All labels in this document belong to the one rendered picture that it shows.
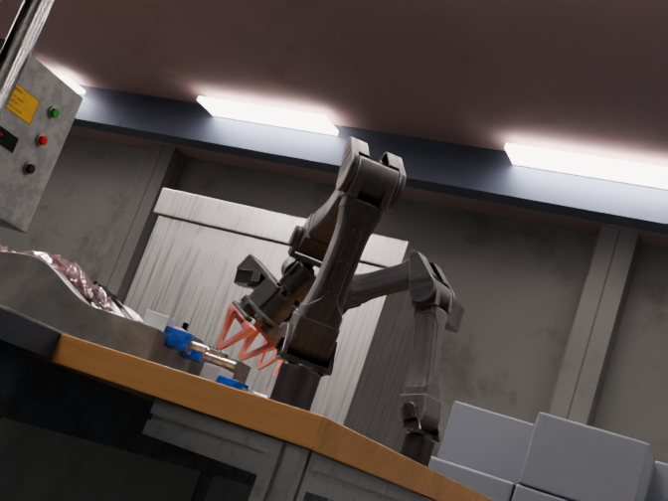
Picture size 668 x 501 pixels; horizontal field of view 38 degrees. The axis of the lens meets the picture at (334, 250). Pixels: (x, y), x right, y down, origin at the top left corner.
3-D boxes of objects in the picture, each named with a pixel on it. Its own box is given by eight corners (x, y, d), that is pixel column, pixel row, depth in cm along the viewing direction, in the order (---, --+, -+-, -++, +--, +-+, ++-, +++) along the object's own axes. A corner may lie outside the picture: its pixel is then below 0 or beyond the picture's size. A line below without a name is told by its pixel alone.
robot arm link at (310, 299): (277, 351, 149) (354, 156, 150) (317, 366, 150) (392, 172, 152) (283, 356, 143) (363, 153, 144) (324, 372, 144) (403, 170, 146)
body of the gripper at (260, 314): (237, 300, 168) (266, 270, 168) (263, 317, 177) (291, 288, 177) (257, 325, 165) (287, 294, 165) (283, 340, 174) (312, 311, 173)
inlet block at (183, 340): (221, 375, 147) (233, 341, 148) (216, 371, 142) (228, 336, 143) (142, 348, 148) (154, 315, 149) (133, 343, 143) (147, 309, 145)
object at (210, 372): (267, 417, 166) (278, 387, 167) (254, 411, 162) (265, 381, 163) (207, 397, 172) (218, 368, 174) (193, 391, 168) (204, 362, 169)
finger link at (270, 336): (216, 339, 172) (252, 302, 172) (235, 349, 178) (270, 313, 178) (236, 365, 169) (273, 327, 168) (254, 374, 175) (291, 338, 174)
